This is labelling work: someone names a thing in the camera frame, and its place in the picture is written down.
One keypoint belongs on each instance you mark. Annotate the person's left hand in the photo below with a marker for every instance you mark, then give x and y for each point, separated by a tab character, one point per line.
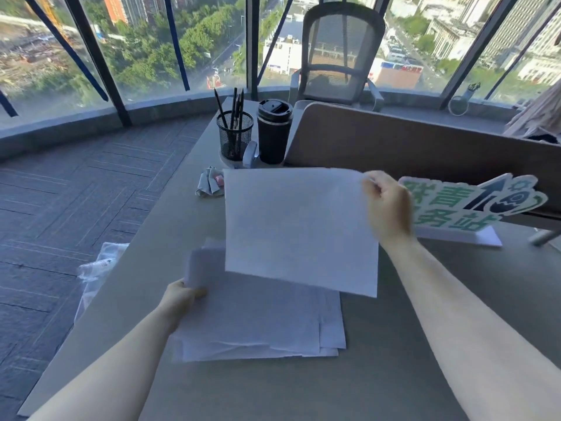
177	302

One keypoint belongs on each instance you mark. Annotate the person's right hand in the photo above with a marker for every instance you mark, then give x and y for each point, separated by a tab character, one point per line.
390	212

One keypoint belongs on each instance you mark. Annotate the person's left thumb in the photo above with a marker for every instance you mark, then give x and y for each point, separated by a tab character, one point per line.
197	294

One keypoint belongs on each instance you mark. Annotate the person's right fingers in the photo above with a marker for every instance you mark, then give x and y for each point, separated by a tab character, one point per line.
376	179

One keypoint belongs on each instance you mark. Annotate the stack of white papers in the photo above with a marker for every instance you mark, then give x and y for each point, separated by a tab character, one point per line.
258	320

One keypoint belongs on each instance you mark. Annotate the white paper sheet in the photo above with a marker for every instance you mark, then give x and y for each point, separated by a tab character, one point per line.
298	227

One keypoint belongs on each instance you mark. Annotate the person's left forearm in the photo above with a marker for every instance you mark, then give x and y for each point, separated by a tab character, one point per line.
114	368

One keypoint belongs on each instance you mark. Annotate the person's right forearm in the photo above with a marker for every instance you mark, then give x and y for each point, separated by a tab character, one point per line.
460	328

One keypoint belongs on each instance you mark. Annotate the brown desk divider panel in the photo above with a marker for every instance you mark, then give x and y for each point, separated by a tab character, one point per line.
394	144

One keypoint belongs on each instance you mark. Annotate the green and white desk sign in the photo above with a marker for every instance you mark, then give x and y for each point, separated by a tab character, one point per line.
464	206

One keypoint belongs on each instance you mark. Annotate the clear plastic bag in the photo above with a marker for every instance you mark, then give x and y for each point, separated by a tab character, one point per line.
98	276

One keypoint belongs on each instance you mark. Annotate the crumpled tissue wad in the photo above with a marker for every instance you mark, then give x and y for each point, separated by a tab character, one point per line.
209	184

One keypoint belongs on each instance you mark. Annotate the black travel tumbler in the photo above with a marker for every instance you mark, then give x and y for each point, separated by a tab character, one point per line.
274	135

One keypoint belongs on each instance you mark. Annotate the round glass vase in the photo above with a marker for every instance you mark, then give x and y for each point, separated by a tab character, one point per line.
459	105

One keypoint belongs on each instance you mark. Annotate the grey mesh office chair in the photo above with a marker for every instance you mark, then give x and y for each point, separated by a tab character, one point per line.
342	56

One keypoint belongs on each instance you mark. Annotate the white tape dispenser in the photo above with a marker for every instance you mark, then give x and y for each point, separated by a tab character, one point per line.
249	158

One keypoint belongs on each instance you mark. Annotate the black mesh pen holder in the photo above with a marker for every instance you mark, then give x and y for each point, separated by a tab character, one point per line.
235	138

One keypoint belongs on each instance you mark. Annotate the black pencil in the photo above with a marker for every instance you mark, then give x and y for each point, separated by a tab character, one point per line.
220	107
233	102
240	110

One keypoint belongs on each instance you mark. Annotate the beige cloth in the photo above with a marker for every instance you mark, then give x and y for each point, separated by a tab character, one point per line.
537	111

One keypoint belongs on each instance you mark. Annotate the grey metal bar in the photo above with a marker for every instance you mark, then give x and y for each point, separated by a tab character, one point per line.
545	237

